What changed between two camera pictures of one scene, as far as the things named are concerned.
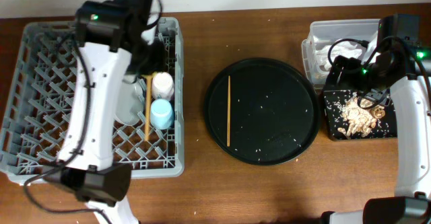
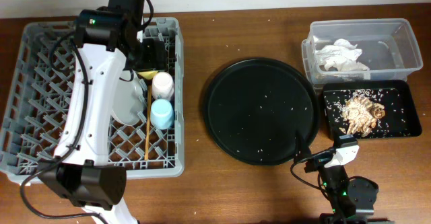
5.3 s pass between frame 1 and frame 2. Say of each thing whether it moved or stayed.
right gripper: moved
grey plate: stayed
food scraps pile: stayed
